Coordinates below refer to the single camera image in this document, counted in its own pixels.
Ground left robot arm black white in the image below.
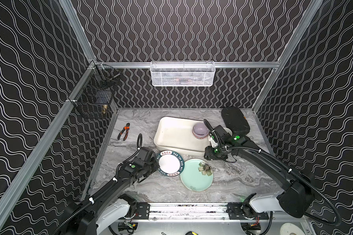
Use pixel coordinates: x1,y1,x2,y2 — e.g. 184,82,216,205
53,134,159,235

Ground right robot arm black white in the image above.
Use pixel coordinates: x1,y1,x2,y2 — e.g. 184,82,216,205
204,119,342,226

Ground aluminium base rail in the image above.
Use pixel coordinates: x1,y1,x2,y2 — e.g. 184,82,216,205
67,201,308,222

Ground black zipper case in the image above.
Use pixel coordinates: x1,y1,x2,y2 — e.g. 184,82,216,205
221,107,250,137

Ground white tape roll right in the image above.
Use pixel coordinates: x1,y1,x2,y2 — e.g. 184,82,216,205
279,223,305,235

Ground white plate green rim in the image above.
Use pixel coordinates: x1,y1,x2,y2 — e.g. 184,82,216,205
156,150,185,177

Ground black wire basket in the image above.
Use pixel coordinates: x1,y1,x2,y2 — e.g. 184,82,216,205
72,63,122,119

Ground orange black pliers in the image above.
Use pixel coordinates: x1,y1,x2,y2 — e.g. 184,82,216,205
117,122,130,141

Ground lavender mug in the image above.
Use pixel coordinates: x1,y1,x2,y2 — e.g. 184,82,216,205
224,127,232,136

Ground white wire mesh basket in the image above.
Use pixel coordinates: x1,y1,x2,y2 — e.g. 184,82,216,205
150,61,216,87

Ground mint green flower plate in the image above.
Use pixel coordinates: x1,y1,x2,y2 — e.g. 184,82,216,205
180,159,214,192

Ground cream plastic bin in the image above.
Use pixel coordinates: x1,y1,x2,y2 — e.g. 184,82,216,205
154,117,210,157

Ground lavender bowl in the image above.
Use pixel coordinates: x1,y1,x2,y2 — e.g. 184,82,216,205
192,122,209,139

